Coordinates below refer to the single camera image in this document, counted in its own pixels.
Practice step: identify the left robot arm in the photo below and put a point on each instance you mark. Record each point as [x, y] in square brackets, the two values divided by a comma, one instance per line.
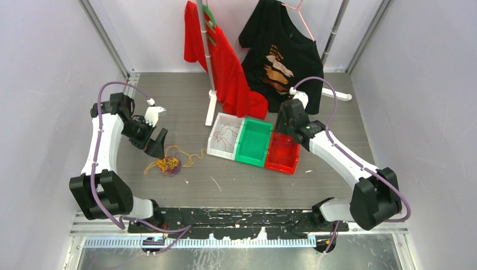
[98, 190]

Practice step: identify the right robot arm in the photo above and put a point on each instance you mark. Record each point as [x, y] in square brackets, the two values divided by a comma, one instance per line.
[375, 197]

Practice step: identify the green plastic bin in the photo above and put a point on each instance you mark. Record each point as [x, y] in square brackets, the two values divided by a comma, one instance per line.
[254, 142]

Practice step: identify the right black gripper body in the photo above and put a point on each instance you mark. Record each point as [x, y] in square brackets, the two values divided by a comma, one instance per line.
[283, 126]

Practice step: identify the green clothes hanger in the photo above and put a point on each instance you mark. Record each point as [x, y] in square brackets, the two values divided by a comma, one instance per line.
[210, 25]

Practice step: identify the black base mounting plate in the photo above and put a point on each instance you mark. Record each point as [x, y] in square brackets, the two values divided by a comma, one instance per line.
[240, 223]

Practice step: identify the pink clothes hanger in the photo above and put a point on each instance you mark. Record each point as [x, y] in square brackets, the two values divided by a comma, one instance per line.
[298, 9]

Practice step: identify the right metal rack pole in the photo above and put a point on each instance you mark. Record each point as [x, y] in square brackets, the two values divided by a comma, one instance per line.
[334, 30]

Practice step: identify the metal clothes rack pole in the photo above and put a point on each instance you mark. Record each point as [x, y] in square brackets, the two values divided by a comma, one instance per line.
[203, 30]

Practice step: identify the red plastic bin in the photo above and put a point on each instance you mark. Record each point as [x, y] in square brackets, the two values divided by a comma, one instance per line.
[283, 154]

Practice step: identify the red t-shirt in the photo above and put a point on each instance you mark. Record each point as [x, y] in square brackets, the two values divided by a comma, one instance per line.
[230, 82]

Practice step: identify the white plastic bin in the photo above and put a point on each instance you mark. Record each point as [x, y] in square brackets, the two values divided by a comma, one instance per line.
[224, 136]

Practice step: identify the black printed t-shirt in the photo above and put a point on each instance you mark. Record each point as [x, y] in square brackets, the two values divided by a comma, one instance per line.
[279, 57]

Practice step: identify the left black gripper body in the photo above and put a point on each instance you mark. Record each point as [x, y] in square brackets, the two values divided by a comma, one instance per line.
[139, 131]

